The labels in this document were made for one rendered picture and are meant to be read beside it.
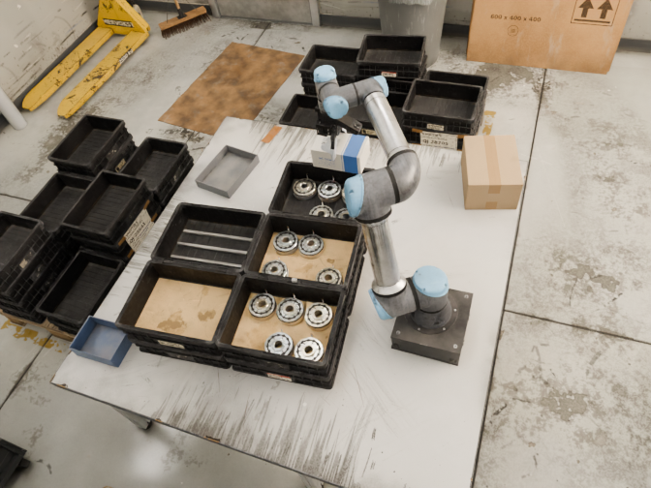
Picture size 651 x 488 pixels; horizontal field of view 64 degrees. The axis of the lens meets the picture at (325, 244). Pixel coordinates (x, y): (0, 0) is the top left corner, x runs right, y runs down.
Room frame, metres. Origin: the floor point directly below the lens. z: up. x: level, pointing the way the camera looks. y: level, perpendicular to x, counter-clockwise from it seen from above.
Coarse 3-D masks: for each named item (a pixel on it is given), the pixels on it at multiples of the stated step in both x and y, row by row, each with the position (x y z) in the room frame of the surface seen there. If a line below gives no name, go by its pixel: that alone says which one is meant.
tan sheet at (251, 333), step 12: (276, 300) 1.04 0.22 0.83; (240, 324) 0.97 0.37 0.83; (252, 324) 0.96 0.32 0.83; (264, 324) 0.95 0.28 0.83; (276, 324) 0.94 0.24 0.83; (300, 324) 0.92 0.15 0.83; (240, 336) 0.92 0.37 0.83; (252, 336) 0.91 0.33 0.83; (264, 336) 0.90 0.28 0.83; (300, 336) 0.87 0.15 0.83; (324, 336) 0.86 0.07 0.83; (252, 348) 0.87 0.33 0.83; (276, 348) 0.85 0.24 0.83; (324, 348) 0.81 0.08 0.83
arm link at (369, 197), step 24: (384, 168) 1.05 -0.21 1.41; (360, 192) 0.99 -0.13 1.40; (384, 192) 0.98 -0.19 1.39; (360, 216) 0.97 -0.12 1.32; (384, 216) 0.95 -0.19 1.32; (384, 240) 0.93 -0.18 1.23; (384, 264) 0.90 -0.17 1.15; (384, 288) 0.87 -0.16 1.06; (408, 288) 0.87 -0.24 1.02; (384, 312) 0.82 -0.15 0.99; (408, 312) 0.82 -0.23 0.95
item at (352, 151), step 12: (348, 144) 1.48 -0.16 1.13; (360, 144) 1.47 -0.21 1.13; (312, 156) 1.49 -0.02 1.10; (324, 156) 1.47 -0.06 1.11; (336, 156) 1.44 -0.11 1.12; (348, 156) 1.42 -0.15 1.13; (360, 156) 1.41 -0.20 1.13; (336, 168) 1.45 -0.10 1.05; (348, 168) 1.42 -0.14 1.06; (360, 168) 1.40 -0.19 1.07
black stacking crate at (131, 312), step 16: (160, 272) 1.26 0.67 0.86; (176, 272) 1.23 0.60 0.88; (192, 272) 1.20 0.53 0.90; (208, 272) 1.17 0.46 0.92; (144, 288) 1.18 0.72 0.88; (224, 288) 1.15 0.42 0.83; (144, 304) 1.14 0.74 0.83; (128, 320) 1.05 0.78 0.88; (128, 336) 1.02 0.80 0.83; (144, 336) 0.98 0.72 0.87; (208, 352) 0.88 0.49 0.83
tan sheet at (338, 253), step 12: (324, 240) 1.28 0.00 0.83; (336, 240) 1.27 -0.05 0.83; (276, 252) 1.27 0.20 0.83; (324, 252) 1.22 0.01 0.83; (336, 252) 1.21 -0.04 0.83; (348, 252) 1.20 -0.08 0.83; (288, 264) 1.20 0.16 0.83; (300, 264) 1.18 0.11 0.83; (312, 264) 1.17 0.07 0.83; (324, 264) 1.16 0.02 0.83; (336, 264) 1.15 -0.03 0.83; (348, 264) 1.14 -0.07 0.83; (300, 276) 1.13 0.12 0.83; (312, 276) 1.12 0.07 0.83
